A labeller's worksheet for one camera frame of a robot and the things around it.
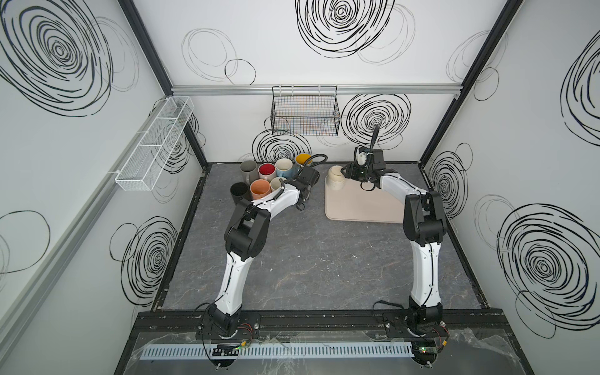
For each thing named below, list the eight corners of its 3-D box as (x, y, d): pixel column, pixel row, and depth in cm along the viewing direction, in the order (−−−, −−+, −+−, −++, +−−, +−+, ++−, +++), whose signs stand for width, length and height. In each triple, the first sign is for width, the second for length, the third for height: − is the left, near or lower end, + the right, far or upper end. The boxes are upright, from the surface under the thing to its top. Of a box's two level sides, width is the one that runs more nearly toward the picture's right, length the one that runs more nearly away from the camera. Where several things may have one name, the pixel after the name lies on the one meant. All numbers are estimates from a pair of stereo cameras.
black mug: (233, 207, 105) (228, 195, 98) (237, 193, 110) (232, 181, 103) (250, 207, 105) (246, 195, 98) (252, 193, 110) (249, 181, 103)
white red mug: (259, 184, 113) (257, 174, 107) (261, 173, 118) (259, 162, 112) (276, 184, 113) (274, 174, 107) (277, 173, 118) (276, 162, 112)
